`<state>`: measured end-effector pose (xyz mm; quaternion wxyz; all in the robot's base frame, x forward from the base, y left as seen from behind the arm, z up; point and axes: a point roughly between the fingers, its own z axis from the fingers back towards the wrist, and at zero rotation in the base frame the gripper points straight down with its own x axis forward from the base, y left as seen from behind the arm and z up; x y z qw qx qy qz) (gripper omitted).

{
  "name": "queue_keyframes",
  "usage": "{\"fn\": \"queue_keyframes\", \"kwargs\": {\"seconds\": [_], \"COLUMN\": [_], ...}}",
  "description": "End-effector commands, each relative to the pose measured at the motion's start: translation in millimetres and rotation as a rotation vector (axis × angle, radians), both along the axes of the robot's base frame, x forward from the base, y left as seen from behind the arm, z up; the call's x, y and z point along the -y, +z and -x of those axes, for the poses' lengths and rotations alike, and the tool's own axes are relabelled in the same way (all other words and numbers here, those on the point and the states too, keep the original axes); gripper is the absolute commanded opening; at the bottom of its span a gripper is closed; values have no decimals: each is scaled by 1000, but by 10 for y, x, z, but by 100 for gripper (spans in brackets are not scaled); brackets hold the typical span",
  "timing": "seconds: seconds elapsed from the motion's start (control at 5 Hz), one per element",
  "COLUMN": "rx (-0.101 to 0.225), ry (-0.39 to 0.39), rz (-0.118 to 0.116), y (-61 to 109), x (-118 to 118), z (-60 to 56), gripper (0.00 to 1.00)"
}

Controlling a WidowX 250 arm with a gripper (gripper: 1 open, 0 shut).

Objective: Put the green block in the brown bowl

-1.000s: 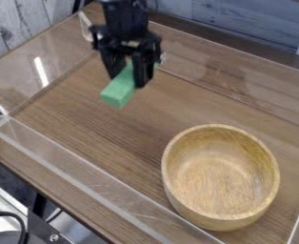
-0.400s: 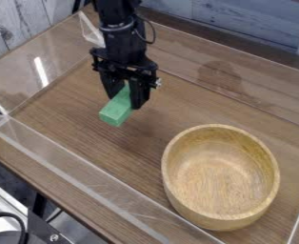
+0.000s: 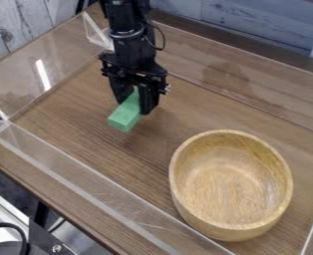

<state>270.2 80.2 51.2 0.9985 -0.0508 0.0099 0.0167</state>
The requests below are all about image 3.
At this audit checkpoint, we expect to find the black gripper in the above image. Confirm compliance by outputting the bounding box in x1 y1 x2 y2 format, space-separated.
98 28 171 116

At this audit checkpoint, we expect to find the green rectangular block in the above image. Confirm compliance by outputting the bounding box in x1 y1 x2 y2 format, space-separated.
108 91 142 132

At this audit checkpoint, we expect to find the brown wooden bowl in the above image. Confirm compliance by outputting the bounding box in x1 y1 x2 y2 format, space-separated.
168 129 294 242

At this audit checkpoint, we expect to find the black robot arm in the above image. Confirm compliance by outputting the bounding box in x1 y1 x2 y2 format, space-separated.
98 0 168 116

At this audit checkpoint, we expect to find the clear acrylic corner bracket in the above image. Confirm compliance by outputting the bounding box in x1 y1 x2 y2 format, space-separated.
82 12 114 51

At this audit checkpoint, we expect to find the clear acrylic enclosure wall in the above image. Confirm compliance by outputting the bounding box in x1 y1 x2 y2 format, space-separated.
0 13 313 255

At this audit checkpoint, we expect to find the black metal bracket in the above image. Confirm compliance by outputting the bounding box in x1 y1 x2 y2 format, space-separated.
27 220 76 255

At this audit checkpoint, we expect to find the black cable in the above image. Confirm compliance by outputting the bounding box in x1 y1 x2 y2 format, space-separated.
0 221 30 255

